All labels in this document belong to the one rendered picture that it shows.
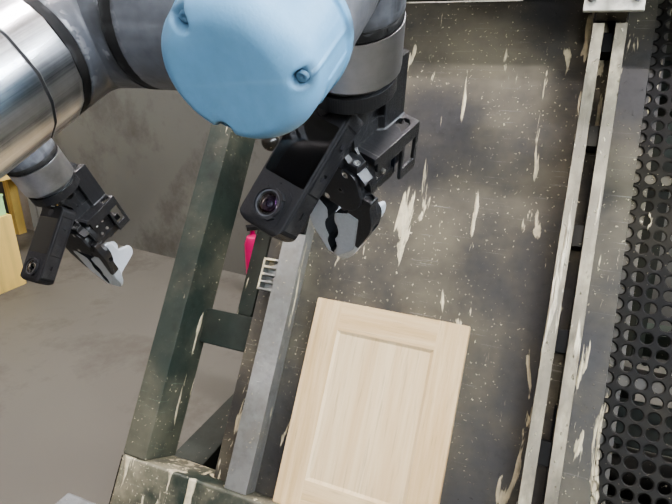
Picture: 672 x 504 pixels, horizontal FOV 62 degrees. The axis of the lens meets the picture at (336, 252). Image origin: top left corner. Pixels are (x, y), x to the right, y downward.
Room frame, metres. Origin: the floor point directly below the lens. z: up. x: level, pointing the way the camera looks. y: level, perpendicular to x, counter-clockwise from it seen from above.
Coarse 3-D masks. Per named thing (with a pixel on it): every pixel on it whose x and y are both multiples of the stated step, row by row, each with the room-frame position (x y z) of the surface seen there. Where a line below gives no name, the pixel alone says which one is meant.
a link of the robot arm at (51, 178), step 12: (60, 156) 0.76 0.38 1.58; (48, 168) 0.73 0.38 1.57; (60, 168) 0.75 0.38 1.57; (72, 168) 0.78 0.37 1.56; (12, 180) 0.73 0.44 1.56; (24, 180) 0.72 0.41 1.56; (36, 180) 0.72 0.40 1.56; (48, 180) 0.73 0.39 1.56; (60, 180) 0.74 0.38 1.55; (24, 192) 0.74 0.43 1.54; (36, 192) 0.73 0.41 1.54; (48, 192) 0.73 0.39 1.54
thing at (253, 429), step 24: (288, 264) 1.07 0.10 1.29; (288, 288) 1.04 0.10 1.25; (288, 312) 1.02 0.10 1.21; (264, 336) 1.00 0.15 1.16; (288, 336) 1.01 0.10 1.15; (264, 360) 0.97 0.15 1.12; (264, 384) 0.95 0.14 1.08; (264, 408) 0.92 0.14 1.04; (240, 432) 0.90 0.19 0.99; (264, 432) 0.91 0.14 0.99; (240, 456) 0.88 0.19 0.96; (240, 480) 0.85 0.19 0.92
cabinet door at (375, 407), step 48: (336, 336) 0.98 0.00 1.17; (384, 336) 0.95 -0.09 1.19; (432, 336) 0.92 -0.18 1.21; (336, 384) 0.92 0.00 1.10; (384, 384) 0.90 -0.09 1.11; (432, 384) 0.87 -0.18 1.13; (288, 432) 0.90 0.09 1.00; (336, 432) 0.87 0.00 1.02; (384, 432) 0.85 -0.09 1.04; (432, 432) 0.82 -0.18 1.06; (288, 480) 0.84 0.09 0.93; (336, 480) 0.82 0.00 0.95; (384, 480) 0.80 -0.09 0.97; (432, 480) 0.78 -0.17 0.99
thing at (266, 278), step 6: (264, 258) 1.11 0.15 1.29; (270, 258) 1.10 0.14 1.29; (264, 264) 1.10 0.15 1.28; (270, 264) 1.12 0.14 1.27; (276, 264) 1.12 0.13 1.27; (264, 270) 1.10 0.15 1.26; (270, 270) 1.12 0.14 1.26; (264, 276) 1.10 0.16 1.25; (270, 276) 1.10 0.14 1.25; (258, 282) 1.08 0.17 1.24; (264, 282) 1.08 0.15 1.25; (270, 282) 1.07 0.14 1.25; (258, 288) 1.07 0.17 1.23; (264, 288) 1.07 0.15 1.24; (270, 288) 1.09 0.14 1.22
